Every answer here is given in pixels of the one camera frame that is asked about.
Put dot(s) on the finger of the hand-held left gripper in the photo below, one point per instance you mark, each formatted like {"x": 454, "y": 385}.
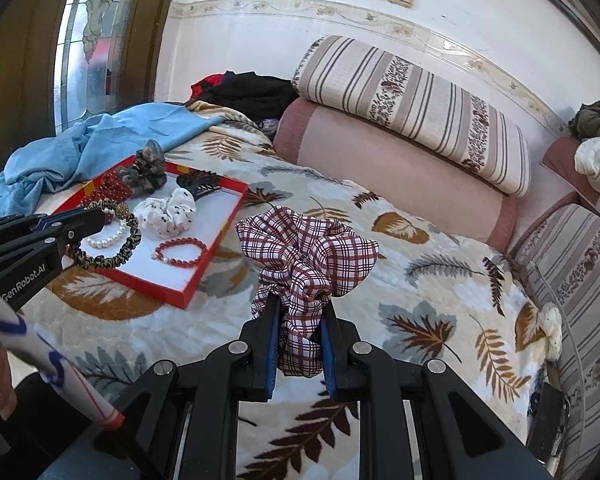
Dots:
{"x": 55, "y": 247}
{"x": 80, "y": 222}

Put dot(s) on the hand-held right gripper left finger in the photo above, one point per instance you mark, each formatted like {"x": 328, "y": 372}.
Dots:
{"x": 274, "y": 355}

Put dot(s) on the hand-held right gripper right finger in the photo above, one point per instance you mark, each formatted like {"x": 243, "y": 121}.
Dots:
{"x": 329, "y": 360}

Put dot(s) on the white cherry print scrunchie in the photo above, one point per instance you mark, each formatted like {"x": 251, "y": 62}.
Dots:
{"x": 167, "y": 212}

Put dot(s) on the red plaid scrunchie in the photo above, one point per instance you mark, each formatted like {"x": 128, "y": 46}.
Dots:
{"x": 305, "y": 260}

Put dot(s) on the red tray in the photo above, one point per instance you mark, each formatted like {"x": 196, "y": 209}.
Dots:
{"x": 215, "y": 215}

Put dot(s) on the red beaded hair accessory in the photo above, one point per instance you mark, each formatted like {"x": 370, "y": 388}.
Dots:
{"x": 107, "y": 190}

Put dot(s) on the white striped sleeve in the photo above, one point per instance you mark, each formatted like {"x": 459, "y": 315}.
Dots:
{"x": 45, "y": 355}

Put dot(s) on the blue cloth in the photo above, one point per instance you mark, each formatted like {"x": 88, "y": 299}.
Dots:
{"x": 105, "y": 145}

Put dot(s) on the dark grey scrunchie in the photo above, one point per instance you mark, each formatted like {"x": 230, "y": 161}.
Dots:
{"x": 147, "y": 172}

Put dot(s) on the black hair clip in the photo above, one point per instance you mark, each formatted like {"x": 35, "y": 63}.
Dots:
{"x": 200, "y": 182}

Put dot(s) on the leaf print blanket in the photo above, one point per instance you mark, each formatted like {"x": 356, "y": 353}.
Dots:
{"x": 420, "y": 270}

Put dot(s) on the stained glass window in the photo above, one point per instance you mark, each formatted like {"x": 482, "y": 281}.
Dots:
{"x": 87, "y": 35}

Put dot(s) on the red cloth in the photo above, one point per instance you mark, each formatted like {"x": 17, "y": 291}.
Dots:
{"x": 207, "y": 84}

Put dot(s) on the pink bolster pillow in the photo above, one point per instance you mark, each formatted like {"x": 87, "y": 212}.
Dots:
{"x": 380, "y": 165}
{"x": 562, "y": 162}

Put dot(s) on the black clothes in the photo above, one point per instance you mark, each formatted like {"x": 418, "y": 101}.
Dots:
{"x": 252, "y": 92}

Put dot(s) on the black device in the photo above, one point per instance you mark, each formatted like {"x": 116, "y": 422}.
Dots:
{"x": 547, "y": 420}

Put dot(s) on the striped pillow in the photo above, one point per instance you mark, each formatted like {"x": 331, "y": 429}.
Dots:
{"x": 410, "y": 105}
{"x": 585, "y": 280}

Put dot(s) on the olive green cloth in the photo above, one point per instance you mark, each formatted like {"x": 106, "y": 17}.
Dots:
{"x": 597, "y": 117}

